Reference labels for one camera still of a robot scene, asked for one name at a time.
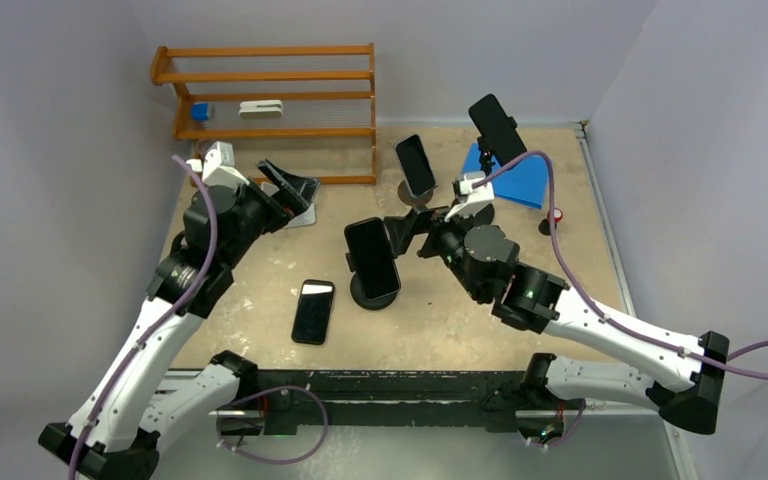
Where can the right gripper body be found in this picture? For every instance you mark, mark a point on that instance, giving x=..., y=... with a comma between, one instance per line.
x=445, y=240

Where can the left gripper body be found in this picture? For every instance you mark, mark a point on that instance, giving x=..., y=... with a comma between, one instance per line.
x=259, y=213

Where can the black phone from silver stand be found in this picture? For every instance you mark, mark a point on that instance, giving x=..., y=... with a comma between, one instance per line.
x=313, y=312

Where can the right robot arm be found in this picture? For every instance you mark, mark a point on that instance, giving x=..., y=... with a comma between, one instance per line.
x=678, y=376

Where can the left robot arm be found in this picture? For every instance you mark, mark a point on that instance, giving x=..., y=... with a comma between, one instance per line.
x=120, y=432

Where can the silver folding phone stand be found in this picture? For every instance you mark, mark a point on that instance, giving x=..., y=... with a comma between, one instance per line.
x=307, y=218

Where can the phone on wooden puck stand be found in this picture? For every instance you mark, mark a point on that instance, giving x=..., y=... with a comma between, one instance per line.
x=415, y=164

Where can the black tall round-base stand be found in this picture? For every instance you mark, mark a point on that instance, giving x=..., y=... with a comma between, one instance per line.
x=486, y=162

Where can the phone on tall stand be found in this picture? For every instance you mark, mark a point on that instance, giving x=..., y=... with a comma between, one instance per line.
x=498, y=134

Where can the white flat device on rack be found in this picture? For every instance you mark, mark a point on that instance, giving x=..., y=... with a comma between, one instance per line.
x=261, y=109

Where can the blue foam mat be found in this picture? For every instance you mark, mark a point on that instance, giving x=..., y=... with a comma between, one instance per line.
x=525, y=184

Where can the red black button knob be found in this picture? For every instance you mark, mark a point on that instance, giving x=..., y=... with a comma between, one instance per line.
x=553, y=217

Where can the blue white small box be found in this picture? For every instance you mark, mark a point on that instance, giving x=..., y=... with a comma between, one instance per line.
x=201, y=112

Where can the orange wooden rack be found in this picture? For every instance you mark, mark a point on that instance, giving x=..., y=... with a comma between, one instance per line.
x=311, y=109

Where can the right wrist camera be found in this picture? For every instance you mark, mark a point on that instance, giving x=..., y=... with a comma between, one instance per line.
x=473, y=192

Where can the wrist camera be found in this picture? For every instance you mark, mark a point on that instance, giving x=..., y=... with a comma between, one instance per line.
x=217, y=167
x=473, y=192

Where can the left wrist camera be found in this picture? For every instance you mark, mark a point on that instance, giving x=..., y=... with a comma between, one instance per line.
x=217, y=167

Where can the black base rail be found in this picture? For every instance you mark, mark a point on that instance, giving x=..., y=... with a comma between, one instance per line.
x=495, y=401

